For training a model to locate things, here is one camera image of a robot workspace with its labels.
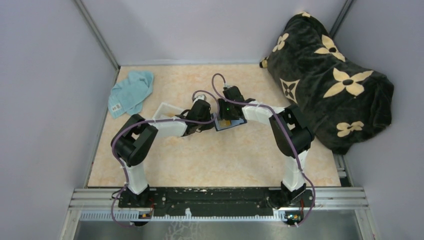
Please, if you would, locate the gold VIP card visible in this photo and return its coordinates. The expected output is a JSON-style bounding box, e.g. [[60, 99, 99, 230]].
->
[[219, 120, 232, 129]]

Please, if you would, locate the navy blue card holder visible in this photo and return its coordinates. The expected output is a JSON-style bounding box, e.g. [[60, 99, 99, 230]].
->
[[211, 113, 247, 132]]

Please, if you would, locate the white plastic card tray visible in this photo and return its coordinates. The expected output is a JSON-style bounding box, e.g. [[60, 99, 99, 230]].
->
[[152, 102, 184, 120]]

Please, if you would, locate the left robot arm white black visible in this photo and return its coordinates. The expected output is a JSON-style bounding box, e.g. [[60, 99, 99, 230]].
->
[[111, 98, 213, 208]]

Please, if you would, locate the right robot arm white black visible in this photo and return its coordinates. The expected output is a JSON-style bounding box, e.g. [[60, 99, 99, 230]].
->
[[218, 86, 314, 206]]

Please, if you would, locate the light blue towel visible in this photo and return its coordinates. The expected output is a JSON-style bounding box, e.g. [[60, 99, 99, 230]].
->
[[108, 70, 154, 119]]

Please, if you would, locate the black floral blanket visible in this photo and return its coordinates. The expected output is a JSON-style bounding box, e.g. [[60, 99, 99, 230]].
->
[[259, 12, 394, 155]]

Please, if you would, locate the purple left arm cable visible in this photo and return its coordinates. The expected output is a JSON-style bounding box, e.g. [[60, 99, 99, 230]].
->
[[110, 90, 221, 228]]

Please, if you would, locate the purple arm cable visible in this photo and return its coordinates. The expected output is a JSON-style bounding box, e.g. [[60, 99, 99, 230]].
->
[[110, 90, 221, 228], [211, 73, 317, 228]]

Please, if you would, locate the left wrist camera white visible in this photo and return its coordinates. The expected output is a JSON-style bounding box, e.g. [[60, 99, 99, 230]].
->
[[192, 94, 207, 103]]

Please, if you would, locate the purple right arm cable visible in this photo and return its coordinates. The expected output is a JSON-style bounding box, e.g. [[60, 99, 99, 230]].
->
[[211, 73, 317, 228]]

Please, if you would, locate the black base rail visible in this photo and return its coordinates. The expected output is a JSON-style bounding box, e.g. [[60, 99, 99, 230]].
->
[[117, 187, 313, 217]]

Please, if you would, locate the aluminium frame rail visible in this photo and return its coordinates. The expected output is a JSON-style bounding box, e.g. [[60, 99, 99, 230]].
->
[[69, 187, 369, 222]]

